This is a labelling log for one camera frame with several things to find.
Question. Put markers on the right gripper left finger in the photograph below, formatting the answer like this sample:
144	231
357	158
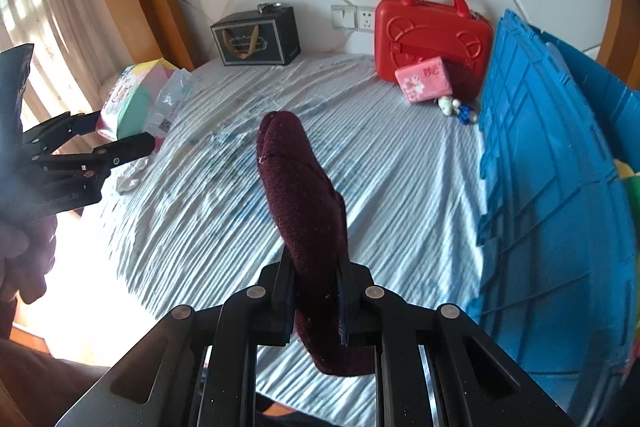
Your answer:
196	368

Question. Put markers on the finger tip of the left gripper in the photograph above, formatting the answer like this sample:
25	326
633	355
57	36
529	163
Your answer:
107	156

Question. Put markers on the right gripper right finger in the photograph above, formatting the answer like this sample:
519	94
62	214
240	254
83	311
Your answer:
436	366

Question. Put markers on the pink pastel tissue box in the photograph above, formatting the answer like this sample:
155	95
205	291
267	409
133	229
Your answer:
129	104

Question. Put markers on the maroon fabric hat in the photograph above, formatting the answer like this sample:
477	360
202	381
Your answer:
311	218

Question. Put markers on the pink flower tissue pack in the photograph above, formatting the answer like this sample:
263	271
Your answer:
424	81

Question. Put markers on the green yellow plush toy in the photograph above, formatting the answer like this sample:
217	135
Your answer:
630	179

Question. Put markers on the person left hand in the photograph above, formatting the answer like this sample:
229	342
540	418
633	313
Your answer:
27	256

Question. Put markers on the clear plastic bag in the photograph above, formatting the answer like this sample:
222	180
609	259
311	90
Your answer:
163	115

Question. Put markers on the blue plastic crate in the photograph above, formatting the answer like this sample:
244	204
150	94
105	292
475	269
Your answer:
559	284

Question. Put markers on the black gift bag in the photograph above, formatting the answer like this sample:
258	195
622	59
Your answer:
267	35

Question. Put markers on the red plastic suitcase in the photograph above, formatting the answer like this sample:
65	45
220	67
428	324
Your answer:
407	32

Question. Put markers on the white wall socket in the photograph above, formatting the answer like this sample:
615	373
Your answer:
365	19

